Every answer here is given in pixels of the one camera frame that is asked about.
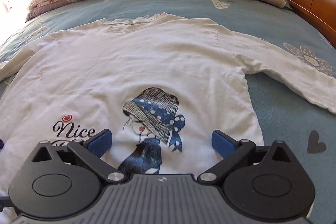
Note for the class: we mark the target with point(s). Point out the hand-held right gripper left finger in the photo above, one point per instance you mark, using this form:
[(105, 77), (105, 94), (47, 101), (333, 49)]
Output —
[(101, 142)]

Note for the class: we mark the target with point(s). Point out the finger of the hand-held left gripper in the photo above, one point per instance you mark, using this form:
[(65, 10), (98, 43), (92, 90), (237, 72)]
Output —
[(1, 144)]

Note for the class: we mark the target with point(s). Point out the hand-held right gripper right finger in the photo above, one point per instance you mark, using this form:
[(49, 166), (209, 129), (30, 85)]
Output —
[(224, 142)]

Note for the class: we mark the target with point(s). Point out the white printed shirt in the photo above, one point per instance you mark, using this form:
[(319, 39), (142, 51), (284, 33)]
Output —
[(131, 69)]

